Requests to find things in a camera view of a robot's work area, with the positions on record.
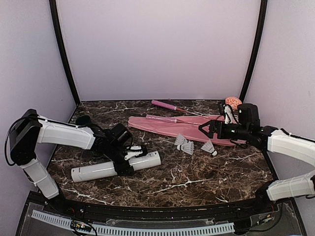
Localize pink badminton racket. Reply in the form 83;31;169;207
146;115;206;125
151;100;210;120

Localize white shuttlecock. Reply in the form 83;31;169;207
174;134;188;146
177;142;194;155
201;140;217;156

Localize grey slotted cable duct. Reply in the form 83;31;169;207
31;210;235;236

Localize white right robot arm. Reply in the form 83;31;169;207
198;103;315;213

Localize black front table rail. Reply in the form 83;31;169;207
42;198;280;222

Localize left black corner post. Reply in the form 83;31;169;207
49;0;81;106

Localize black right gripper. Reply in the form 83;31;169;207
199;119;251;141

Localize pink racket cover bag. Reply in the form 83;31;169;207
128;115;236;147

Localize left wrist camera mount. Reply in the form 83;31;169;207
125;145;148;161

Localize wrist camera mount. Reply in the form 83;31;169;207
125;145;148;161
218;102;239;124

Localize pink badminton racket rear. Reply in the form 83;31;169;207
151;100;210;120

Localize right black corner post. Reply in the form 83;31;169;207
239;0;268;103

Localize dark green mug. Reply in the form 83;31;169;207
75;115;92;126

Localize orange patterned small bowl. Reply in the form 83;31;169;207
225;96;243;110

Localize white shuttlecock tube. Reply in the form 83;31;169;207
71;151;161;182

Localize black corner post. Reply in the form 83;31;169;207
49;0;81;106
239;0;268;103

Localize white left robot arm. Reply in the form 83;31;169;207
4;109;134;214

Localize pink badminton racket front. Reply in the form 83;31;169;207
146;115;206;125

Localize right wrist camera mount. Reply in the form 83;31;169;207
218;102;239;124

